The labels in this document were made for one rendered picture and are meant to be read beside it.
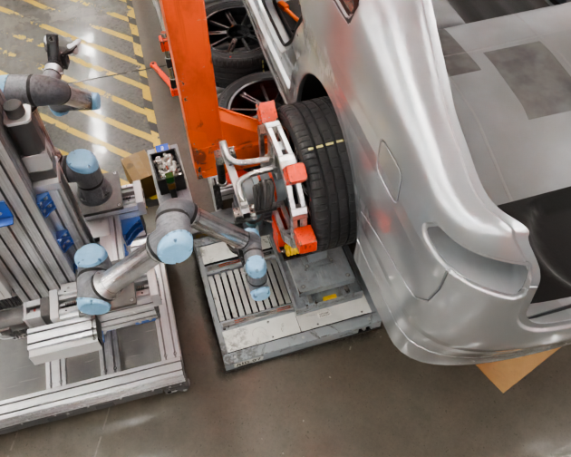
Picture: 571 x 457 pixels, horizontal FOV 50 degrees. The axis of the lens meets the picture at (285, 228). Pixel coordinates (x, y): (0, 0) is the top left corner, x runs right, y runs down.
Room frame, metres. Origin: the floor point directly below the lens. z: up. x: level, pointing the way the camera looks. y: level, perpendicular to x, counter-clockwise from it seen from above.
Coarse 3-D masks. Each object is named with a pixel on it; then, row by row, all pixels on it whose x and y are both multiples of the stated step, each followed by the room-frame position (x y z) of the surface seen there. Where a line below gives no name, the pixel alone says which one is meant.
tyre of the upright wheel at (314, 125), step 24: (288, 120) 1.83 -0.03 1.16; (312, 120) 1.80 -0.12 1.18; (336, 120) 1.81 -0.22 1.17; (312, 144) 1.69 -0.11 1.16; (336, 144) 1.69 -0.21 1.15; (312, 168) 1.60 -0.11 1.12; (336, 168) 1.61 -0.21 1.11; (312, 192) 1.53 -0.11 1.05; (336, 192) 1.54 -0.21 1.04; (312, 216) 1.52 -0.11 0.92; (336, 216) 1.49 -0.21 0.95; (336, 240) 1.49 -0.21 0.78
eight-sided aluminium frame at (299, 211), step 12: (264, 132) 1.88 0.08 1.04; (276, 132) 1.82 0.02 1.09; (264, 144) 1.97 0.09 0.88; (276, 144) 1.73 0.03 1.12; (288, 144) 1.73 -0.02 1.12; (276, 156) 1.69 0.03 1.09; (288, 156) 1.67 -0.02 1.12; (288, 192) 1.55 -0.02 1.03; (300, 192) 1.56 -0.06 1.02; (276, 204) 1.83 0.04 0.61; (288, 204) 1.54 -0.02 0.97; (300, 204) 1.53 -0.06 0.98; (276, 216) 1.76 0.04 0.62; (288, 216) 1.75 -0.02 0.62; (300, 216) 1.49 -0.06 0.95; (288, 228) 1.69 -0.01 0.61; (288, 240) 1.55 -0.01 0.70
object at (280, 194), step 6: (264, 174) 1.75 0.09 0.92; (270, 174) 1.75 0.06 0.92; (246, 180) 1.72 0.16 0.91; (252, 180) 1.72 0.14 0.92; (258, 180) 1.72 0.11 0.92; (276, 180) 1.72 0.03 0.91; (282, 180) 1.72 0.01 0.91; (246, 186) 1.69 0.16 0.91; (252, 186) 1.70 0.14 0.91; (276, 186) 1.70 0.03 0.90; (282, 186) 1.70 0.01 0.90; (246, 192) 1.67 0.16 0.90; (252, 192) 1.67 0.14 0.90; (276, 192) 1.68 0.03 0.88; (282, 192) 1.69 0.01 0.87; (246, 198) 1.66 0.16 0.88; (252, 198) 1.66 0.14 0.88; (276, 198) 1.68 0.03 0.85; (282, 198) 1.68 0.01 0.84
